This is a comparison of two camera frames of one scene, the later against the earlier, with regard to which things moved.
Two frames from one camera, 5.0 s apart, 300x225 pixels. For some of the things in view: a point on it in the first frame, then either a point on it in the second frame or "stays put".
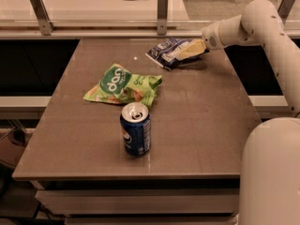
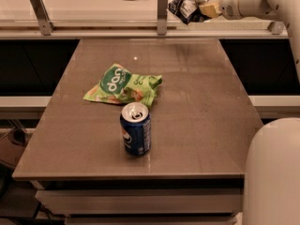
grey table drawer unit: (141, 202) stays put
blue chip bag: (165, 53) -> (185, 7)
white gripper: (210, 39) -> (231, 5)
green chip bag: (120, 86) stays put
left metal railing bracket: (40, 11) stays put
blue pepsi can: (136, 126) stays put
